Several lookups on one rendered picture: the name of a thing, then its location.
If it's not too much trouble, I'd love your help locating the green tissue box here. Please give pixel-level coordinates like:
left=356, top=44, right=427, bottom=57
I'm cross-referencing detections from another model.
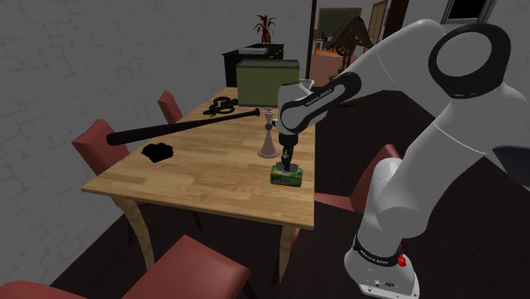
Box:
left=269, top=163, right=304, bottom=189

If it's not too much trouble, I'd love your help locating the green shade table lamp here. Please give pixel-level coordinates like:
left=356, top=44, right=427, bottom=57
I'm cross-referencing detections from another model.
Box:
left=235, top=59, right=302, bottom=160

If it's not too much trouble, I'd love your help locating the dark green coiled snake toy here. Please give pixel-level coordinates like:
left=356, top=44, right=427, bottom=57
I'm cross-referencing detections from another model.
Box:
left=201, top=95, right=240, bottom=117

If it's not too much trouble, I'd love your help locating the wooden dining table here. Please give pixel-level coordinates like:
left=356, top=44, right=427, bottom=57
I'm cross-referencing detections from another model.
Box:
left=80, top=86, right=319, bottom=287

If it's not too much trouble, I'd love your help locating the black sideboard with plant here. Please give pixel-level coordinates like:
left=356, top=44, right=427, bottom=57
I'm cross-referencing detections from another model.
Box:
left=221, top=14, right=286, bottom=88

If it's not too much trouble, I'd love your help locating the red dining chair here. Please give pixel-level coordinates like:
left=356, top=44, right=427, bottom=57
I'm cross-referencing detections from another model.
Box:
left=0, top=279, right=89, bottom=299
left=119, top=234, right=252, bottom=299
left=70, top=118, right=132, bottom=178
left=156, top=90, right=184, bottom=125
left=290, top=143, right=403, bottom=251

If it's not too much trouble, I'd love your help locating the dark brown animal sculpture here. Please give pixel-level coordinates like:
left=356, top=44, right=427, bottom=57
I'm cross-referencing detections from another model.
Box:
left=324, top=15, right=381, bottom=75

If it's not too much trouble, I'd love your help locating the black baseball bat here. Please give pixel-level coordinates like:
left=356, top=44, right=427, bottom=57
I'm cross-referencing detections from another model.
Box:
left=105, top=107, right=262, bottom=147

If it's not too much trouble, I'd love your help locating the black baseball glove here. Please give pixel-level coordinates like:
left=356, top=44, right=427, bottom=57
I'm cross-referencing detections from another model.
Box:
left=140, top=142, right=175, bottom=164

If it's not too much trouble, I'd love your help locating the grey framed window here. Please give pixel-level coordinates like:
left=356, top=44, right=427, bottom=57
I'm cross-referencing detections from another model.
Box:
left=440, top=0, right=497, bottom=25

